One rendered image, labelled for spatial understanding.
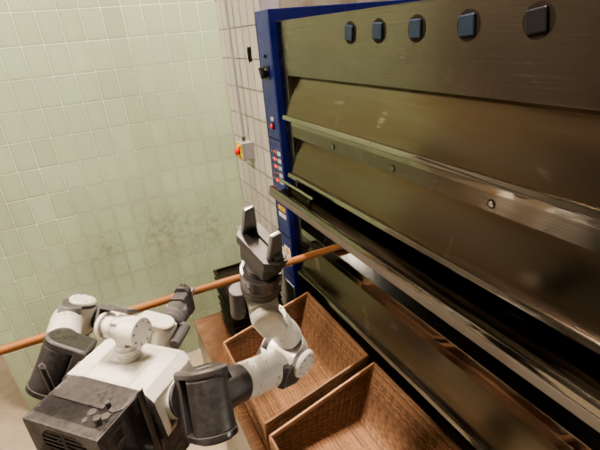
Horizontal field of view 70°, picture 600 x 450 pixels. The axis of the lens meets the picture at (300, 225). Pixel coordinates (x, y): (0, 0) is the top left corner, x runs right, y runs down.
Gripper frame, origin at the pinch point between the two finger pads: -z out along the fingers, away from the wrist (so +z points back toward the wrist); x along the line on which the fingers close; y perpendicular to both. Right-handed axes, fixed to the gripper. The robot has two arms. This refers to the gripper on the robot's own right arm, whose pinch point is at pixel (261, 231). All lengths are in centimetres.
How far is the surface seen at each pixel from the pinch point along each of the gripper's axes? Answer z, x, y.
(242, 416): 132, 16, 2
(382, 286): 68, 2, 57
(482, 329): 22, -36, 34
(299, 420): 106, -7, 13
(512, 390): 46, -49, 44
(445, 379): 69, -34, 47
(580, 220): -4, -37, 49
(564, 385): 14, -53, 30
